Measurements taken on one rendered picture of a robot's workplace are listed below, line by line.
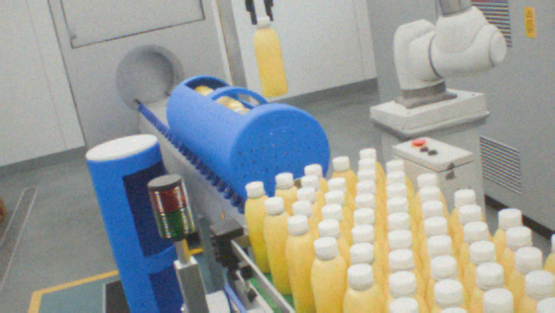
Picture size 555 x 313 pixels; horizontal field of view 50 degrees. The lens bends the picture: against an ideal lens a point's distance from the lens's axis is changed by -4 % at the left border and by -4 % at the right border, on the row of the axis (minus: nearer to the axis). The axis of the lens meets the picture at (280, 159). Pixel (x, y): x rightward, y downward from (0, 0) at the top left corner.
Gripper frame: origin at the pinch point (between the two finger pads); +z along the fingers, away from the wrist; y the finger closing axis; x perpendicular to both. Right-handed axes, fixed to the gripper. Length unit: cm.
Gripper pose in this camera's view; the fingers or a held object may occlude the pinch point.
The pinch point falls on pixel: (260, 10)
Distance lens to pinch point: 167.6
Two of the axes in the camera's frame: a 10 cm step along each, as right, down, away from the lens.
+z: 1.8, 9.4, 3.0
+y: -9.2, 2.7, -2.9
